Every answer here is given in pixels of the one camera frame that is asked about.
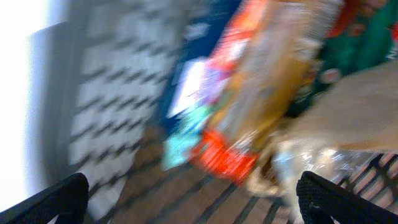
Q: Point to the blue tissue pack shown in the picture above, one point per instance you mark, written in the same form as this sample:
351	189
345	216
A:
182	110

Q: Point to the beige brown snack pouch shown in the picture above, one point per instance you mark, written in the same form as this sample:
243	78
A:
347	125

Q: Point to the orange biscuit packet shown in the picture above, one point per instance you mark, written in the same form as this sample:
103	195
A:
274	66

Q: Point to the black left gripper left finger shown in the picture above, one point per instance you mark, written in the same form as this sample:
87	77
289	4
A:
65	202

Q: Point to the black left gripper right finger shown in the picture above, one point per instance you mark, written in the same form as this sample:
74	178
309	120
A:
321	201

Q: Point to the green coffee sachet bag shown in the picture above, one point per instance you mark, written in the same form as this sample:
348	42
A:
364	36

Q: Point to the grey plastic basket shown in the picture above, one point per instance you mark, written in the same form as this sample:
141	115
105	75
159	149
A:
109	68

